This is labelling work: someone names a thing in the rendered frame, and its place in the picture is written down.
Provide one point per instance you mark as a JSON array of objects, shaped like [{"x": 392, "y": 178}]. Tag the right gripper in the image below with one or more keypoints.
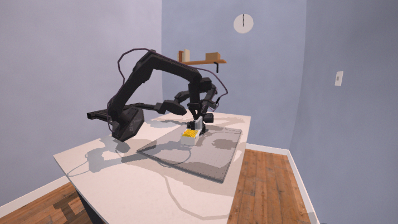
[{"x": 195, "y": 99}]

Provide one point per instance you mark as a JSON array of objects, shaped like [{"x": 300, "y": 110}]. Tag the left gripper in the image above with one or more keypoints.
[{"x": 192, "y": 124}]

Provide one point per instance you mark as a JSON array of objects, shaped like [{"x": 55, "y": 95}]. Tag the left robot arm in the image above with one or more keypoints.
[{"x": 206, "y": 117}]

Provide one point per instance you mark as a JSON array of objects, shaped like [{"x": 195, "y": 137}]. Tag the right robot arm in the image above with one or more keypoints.
[{"x": 141, "y": 73}]

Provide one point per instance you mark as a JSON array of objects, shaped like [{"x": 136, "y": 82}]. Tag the yellow perforated plate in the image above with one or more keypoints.
[{"x": 189, "y": 133}]

